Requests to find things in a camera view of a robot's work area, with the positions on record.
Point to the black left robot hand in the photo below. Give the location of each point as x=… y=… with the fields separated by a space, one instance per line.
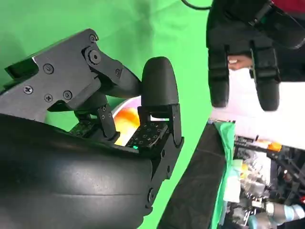
x=233 y=26

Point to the black table skirt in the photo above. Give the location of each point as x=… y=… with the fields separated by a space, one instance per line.
x=195 y=179

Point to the orange and white bread roll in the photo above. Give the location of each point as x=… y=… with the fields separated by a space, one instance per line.
x=126 y=117

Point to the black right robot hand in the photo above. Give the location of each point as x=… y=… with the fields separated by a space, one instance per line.
x=71 y=181

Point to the lilac plate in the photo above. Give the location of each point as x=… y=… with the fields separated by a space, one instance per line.
x=129 y=103

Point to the orange plastic part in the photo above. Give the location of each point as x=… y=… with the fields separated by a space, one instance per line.
x=275 y=146

